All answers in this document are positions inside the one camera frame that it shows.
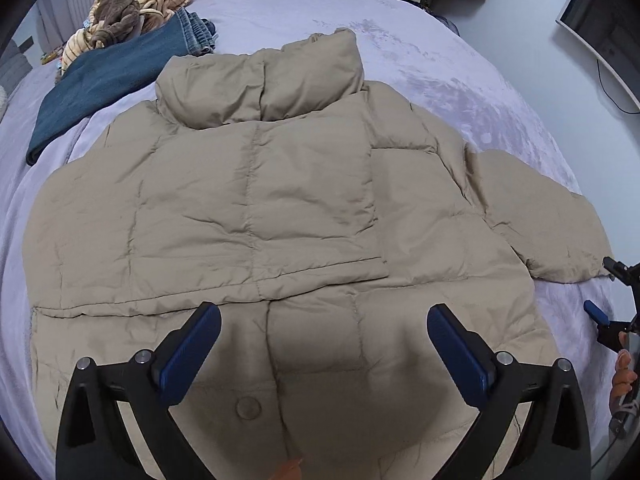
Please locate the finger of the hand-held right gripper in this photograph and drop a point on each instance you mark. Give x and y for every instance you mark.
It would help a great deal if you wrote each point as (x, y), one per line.
(620, 269)
(595, 311)

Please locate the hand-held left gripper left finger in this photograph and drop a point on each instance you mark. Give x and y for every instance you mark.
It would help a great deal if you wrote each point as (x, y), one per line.
(192, 350)

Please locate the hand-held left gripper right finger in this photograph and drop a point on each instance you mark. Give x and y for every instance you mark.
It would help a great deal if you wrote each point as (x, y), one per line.
(457, 355)

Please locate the beige puffer jacket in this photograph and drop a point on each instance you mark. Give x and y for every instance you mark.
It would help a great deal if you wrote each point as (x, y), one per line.
(250, 185)

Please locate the person's right hand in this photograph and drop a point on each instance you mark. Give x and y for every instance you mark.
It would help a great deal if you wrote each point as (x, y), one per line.
(621, 382)

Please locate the black flat screen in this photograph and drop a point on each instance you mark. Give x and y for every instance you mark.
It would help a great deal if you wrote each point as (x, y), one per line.
(600, 30)

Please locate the lavender plush blanket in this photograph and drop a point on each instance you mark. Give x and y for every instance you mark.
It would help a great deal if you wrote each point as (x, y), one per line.
(425, 60)

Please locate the blue jeans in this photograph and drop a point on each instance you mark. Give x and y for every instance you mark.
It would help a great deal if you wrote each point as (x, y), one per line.
(115, 70)

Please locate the grey quilted headboard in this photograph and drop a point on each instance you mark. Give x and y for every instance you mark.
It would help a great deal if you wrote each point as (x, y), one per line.
(12, 67)

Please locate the brown knit garment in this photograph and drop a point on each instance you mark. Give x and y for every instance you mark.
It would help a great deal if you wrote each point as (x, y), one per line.
(117, 10)

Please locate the grey curtain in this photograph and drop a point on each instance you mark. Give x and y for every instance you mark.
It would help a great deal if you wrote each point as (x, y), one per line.
(65, 10)

